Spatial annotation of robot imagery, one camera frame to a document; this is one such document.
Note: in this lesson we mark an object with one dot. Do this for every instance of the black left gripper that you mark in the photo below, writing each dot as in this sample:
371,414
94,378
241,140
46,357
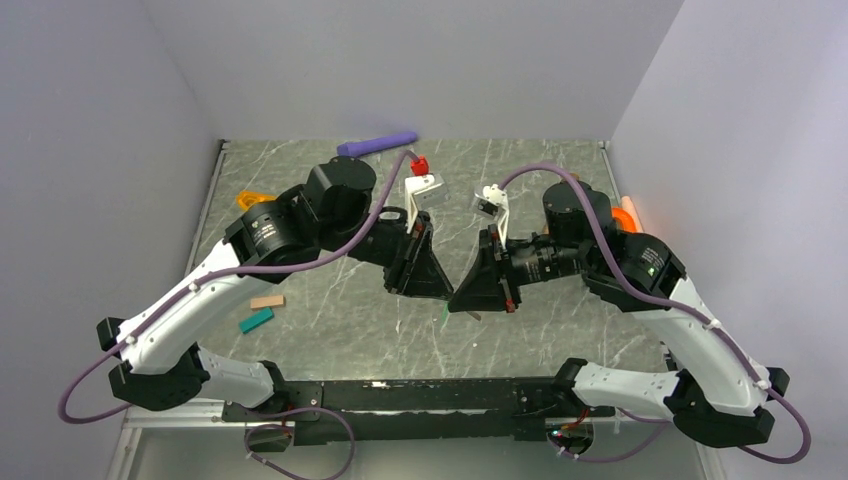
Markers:
415,270

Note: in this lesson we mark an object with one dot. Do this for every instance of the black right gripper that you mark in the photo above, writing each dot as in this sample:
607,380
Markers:
486,285

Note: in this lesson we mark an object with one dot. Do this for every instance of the green key tag keyring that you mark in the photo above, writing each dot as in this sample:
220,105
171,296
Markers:
474,315

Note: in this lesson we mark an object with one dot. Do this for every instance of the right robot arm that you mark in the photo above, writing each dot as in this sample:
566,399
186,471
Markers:
711,396

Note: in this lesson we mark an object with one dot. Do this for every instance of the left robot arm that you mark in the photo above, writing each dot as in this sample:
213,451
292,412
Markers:
332,214

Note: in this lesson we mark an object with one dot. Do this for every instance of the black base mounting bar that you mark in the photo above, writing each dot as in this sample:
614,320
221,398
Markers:
522,408

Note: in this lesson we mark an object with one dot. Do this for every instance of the purple flashlight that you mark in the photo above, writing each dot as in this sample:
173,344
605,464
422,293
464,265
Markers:
367,147

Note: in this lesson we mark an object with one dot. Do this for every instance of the tan wooden block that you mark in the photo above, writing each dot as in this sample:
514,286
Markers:
263,302

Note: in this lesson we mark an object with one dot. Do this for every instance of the teal wooden block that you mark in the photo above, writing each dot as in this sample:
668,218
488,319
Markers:
256,320

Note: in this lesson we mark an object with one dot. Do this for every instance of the orange yellow toy stack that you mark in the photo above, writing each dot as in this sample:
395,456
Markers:
246,199

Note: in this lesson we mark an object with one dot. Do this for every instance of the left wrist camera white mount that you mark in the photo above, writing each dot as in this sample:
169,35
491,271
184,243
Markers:
422,190

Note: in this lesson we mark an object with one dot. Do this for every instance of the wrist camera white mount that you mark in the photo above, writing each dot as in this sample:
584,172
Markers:
422,190
491,201

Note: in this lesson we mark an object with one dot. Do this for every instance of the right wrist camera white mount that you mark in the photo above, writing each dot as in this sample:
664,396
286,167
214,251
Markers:
491,201

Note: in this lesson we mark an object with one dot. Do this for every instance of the orange pink object at wall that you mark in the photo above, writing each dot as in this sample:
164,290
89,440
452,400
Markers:
626,216

